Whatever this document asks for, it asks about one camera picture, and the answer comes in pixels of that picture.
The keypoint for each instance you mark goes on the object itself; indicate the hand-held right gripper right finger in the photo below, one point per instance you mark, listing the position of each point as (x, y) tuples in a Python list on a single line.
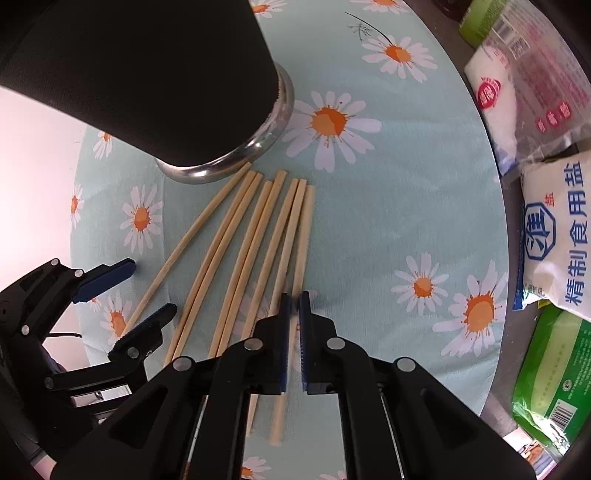
[(304, 350)]

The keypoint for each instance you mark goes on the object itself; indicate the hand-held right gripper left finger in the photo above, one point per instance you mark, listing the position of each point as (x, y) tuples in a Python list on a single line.
[(286, 350)]

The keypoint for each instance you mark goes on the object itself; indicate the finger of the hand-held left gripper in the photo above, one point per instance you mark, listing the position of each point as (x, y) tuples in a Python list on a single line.
[(154, 318), (101, 279)]

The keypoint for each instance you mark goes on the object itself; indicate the bundle of wooden chopsticks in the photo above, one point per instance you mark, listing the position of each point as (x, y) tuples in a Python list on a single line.
[(261, 217)]

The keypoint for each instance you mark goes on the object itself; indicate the black chopstick holder cup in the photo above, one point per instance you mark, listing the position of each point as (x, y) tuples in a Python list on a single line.
[(138, 69)]

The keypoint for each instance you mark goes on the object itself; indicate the light blue daisy tablecloth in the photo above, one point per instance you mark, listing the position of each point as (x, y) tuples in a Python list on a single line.
[(392, 207)]

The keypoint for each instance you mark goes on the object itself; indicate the clear plastic box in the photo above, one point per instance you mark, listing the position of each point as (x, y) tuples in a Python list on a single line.
[(531, 450)]

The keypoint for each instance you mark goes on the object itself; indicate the green plastic packet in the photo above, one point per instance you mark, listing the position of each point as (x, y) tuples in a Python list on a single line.
[(554, 378)]

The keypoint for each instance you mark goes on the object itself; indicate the white and blue salt bag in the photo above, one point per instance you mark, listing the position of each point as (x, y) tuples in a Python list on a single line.
[(558, 240)]

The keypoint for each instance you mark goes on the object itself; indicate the clear bag of white sugar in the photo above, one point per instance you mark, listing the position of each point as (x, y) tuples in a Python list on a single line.
[(531, 69)]

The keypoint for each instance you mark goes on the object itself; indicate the green label plastic bottle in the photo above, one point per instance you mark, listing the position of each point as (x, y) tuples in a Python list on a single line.
[(480, 21)]

